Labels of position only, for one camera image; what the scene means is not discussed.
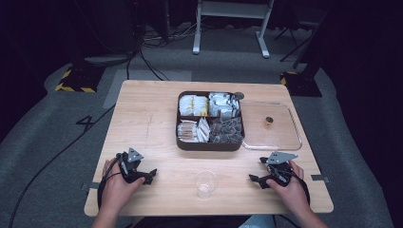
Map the person's right hand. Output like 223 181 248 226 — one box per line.
265 160 311 213

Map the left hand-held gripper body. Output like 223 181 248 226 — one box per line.
116 147 150 185

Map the clear plastic cup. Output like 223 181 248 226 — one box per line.
194 169 220 200

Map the pile of dark packets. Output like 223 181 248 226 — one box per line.
208 116 244 144

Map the person's left hand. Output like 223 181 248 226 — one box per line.
101 158 146 211

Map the pile of white tea bags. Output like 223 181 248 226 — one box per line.
178 94 210 118

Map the pile of clear stick packets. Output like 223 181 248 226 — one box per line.
177 120 200 143

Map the grey tape strip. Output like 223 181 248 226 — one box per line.
310 173 331 184
81 181 101 192

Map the black floor cable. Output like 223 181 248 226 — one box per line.
8 104 116 228

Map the pile of silver packets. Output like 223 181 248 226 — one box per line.
207 91 240 120

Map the bundle of floor cables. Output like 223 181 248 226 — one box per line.
125 18 199 82

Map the person's light blue clothing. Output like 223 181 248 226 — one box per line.
238 214 278 228

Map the hand-held gripper cable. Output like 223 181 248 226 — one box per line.
275 167 312 228
96 153 125 211

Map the black yellow striped stand base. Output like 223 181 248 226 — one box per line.
279 70 323 98
54 64 106 94

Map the white desk frame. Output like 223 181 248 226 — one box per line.
191 0 276 60

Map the brown compartment box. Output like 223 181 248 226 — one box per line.
175 90 246 152

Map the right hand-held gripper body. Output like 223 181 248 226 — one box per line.
265 151 299 188

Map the person's dark clothing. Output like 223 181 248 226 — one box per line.
126 215 252 228

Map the right hand-held gripper cable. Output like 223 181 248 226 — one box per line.
275 167 312 228

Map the black tripod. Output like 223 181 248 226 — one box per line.
273 18 315 63

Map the clear plastic lid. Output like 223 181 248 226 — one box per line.
239 101 303 152

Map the pile of white sachets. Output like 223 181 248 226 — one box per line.
196 116 211 143

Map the left hand-held gripper cable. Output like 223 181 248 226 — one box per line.
96 153 125 211

